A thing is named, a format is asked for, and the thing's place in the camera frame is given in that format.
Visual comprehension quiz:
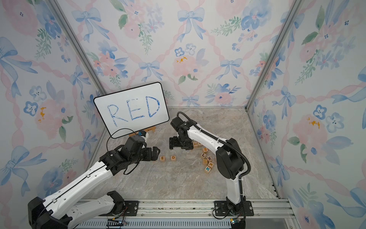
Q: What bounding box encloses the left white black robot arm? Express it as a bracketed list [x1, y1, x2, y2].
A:
[28, 133, 160, 229]

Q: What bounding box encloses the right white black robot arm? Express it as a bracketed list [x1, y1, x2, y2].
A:
[169, 111, 251, 216]

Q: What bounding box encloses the wooden letter block K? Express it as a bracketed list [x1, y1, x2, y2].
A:
[205, 166, 212, 174]

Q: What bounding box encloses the wooden whiteboard stand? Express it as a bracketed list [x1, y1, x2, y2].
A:
[129, 127, 156, 136]

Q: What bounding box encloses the whiteboard with RED written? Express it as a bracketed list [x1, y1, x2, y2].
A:
[93, 82, 170, 139]

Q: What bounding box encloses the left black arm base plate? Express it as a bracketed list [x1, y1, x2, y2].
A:
[100, 200, 140, 217]

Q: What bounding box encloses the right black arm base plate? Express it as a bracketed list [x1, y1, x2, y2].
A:
[214, 200, 254, 217]

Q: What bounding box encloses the aluminium front rail frame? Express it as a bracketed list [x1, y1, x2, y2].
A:
[51, 198, 301, 229]

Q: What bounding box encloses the right aluminium corner post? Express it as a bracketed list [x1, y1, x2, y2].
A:
[246, 0, 303, 113]

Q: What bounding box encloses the aluminium corner post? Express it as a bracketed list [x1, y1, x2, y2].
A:
[246, 0, 303, 113]
[46, 1, 106, 95]

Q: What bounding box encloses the left aluminium corner post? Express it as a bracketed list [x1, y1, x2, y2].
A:
[46, 1, 106, 95]

